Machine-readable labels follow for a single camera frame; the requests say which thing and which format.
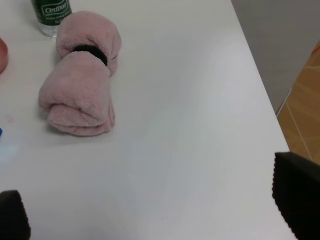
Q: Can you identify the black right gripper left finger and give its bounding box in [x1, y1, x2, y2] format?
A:
[0, 190, 31, 240]

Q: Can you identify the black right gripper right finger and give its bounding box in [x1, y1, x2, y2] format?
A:
[272, 152, 320, 240]

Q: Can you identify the pink towel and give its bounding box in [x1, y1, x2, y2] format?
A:
[38, 11, 122, 137]

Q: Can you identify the pink plastic plate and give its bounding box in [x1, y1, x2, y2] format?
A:
[0, 38, 9, 73]

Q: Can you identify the black band on towel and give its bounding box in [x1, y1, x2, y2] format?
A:
[70, 44, 108, 67]

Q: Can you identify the clear water bottle green label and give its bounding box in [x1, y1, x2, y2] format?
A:
[31, 0, 72, 37]

